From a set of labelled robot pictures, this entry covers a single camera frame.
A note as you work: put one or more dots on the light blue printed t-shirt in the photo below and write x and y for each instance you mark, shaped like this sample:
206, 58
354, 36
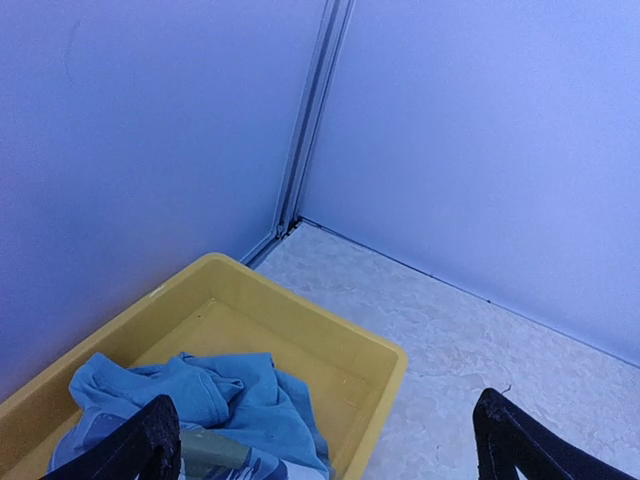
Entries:
239, 416

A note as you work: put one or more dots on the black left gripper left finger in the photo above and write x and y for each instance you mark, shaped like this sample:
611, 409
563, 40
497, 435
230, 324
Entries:
147, 446

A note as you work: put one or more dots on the aluminium corner post left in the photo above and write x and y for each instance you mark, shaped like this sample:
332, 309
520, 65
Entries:
334, 22

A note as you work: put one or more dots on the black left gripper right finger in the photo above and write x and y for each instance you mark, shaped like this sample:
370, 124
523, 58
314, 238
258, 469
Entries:
510, 443

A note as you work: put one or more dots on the yellow plastic bin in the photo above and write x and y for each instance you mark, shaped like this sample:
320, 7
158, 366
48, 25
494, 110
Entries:
212, 307

